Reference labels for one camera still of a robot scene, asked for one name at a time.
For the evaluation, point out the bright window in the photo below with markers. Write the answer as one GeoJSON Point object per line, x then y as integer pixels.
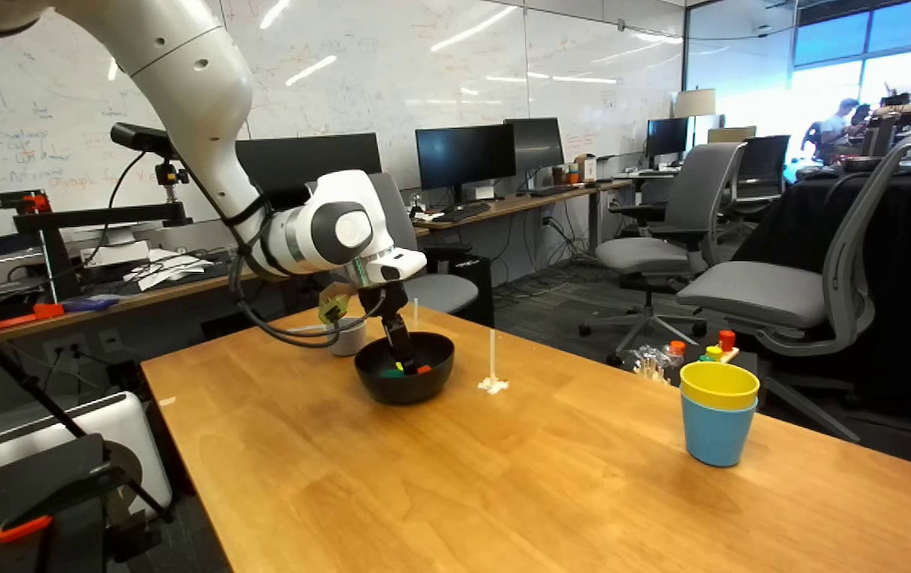
{"type": "Point", "coordinates": [870, 44]}

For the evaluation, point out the long wooden office desk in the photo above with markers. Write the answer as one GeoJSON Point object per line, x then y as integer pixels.
{"type": "Point", "coordinates": [519, 203]}

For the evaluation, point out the wooden side desk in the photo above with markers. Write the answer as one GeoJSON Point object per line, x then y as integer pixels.
{"type": "Point", "coordinates": [158, 300]}

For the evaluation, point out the black camera on pole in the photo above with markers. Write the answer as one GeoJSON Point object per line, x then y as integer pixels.
{"type": "Point", "coordinates": [142, 138]}

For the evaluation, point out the red cube block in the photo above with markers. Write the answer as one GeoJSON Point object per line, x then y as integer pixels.
{"type": "Point", "coordinates": [422, 370]}

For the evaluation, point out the black computer monitor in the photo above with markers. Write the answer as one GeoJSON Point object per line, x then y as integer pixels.
{"type": "Point", "coordinates": [538, 145]}
{"type": "Point", "coordinates": [666, 134]}
{"type": "Point", "coordinates": [761, 160]}
{"type": "Point", "coordinates": [465, 155]}

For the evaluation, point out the black bowl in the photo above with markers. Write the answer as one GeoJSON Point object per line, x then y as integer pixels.
{"type": "Point", "coordinates": [403, 390]}

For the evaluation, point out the silver case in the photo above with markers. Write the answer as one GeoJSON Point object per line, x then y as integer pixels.
{"type": "Point", "coordinates": [53, 436]}

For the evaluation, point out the yellow plastic cup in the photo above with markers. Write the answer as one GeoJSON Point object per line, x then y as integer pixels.
{"type": "Point", "coordinates": [722, 385]}

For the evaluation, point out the green cylinder block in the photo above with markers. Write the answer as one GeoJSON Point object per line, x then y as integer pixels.
{"type": "Point", "coordinates": [390, 373]}

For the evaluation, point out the orange capped clear bottle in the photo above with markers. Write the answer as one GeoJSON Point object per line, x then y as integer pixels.
{"type": "Point", "coordinates": [657, 362]}

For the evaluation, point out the blue plastic cup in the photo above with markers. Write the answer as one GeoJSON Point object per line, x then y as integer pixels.
{"type": "Point", "coordinates": [718, 436]}

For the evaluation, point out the yellowish wrist camera box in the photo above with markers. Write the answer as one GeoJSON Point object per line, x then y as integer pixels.
{"type": "Point", "coordinates": [334, 303]}

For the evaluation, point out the grey office chair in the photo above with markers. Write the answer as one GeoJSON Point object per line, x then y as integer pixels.
{"type": "Point", "coordinates": [636, 256]}
{"type": "Point", "coordinates": [752, 290]}
{"type": "Point", "coordinates": [444, 288]}

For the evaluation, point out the white desk lamp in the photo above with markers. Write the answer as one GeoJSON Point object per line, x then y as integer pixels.
{"type": "Point", "coordinates": [695, 104]}

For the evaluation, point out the white tape piece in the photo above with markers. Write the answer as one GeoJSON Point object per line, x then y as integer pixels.
{"type": "Point", "coordinates": [166, 403]}

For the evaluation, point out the clear plastic stand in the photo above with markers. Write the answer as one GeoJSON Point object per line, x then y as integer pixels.
{"type": "Point", "coordinates": [492, 385]}
{"type": "Point", "coordinates": [416, 315]}

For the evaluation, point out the black red metal frame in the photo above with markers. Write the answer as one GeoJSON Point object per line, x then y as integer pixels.
{"type": "Point", "coordinates": [106, 214]}

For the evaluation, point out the colourful peg toy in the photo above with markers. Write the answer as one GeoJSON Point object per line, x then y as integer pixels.
{"type": "Point", "coordinates": [722, 349]}

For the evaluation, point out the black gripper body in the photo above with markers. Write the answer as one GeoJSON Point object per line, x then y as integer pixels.
{"type": "Point", "coordinates": [379, 300]}

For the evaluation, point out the wide black monitor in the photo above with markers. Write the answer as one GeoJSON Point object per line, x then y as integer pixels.
{"type": "Point", "coordinates": [315, 155]}

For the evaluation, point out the yellow cube block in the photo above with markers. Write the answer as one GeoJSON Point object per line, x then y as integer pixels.
{"type": "Point", "coordinates": [403, 370]}

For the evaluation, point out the person in background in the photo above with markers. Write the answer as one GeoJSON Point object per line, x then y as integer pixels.
{"type": "Point", "coordinates": [832, 128]}

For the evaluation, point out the white paper stack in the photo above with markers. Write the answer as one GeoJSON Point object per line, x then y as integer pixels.
{"type": "Point", "coordinates": [165, 268]}

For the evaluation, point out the black tripod orange clip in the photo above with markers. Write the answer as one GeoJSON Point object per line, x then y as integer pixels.
{"type": "Point", "coordinates": [42, 513]}

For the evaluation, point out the grey measuring cup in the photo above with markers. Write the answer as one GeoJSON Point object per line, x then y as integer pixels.
{"type": "Point", "coordinates": [347, 340]}

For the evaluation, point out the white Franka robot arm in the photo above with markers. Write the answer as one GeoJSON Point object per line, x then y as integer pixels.
{"type": "Point", "coordinates": [202, 115]}

